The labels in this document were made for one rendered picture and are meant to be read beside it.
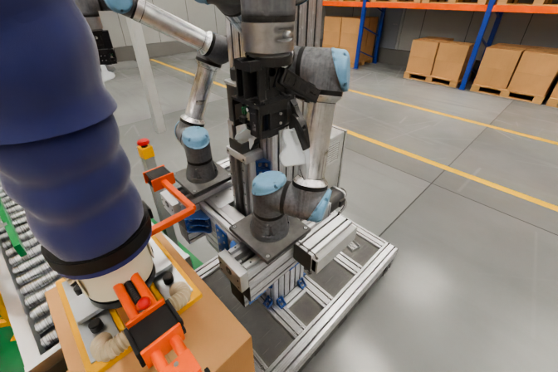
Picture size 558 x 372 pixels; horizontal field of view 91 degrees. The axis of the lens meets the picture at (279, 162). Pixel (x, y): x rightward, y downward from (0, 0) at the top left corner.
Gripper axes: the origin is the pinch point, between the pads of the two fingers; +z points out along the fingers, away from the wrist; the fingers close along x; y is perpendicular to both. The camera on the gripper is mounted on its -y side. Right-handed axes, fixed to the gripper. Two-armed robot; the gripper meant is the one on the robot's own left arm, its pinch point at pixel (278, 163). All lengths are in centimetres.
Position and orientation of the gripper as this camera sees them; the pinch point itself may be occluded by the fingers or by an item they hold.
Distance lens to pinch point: 52.8
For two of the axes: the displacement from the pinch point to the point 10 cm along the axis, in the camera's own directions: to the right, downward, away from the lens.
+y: -7.3, 3.6, -5.9
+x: 6.9, 3.8, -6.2
